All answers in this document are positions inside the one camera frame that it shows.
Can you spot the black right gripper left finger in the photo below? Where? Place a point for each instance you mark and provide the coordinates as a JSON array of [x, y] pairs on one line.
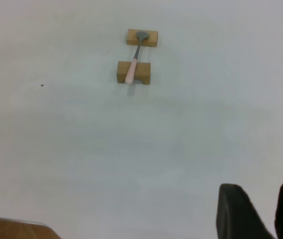
[[236, 216]]

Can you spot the arched wooden block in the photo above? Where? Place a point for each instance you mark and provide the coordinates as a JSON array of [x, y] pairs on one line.
[[144, 71]]

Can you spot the flat rectangular wooden block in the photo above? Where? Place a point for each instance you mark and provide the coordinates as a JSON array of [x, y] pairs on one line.
[[152, 38]]

